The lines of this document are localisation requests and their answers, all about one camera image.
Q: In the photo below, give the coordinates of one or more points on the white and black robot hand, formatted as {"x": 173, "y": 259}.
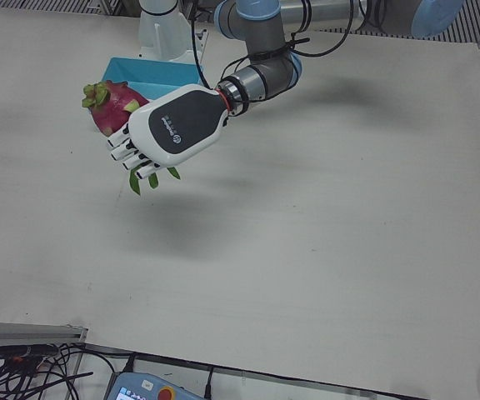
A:
{"x": 181, "y": 125}

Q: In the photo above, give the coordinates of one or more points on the pink dragon fruit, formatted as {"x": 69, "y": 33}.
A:
{"x": 113, "y": 108}

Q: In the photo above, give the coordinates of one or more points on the grey robot arm, blue caps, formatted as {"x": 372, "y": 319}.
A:
{"x": 265, "y": 50}

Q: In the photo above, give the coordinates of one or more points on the light blue plastic bin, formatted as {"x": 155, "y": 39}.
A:
{"x": 156, "y": 77}

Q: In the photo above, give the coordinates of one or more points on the grey teach pendant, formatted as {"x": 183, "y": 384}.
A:
{"x": 148, "y": 387}

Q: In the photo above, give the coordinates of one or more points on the black tube with red band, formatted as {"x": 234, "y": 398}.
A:
{"x": 15, "y": 352}

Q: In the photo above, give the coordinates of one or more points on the white camera stand base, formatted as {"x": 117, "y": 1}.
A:
{"x": 161, "y": 29}

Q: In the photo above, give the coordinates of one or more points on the aluminium profile rail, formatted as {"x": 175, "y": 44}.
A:
{"x": 27, "y": 331}

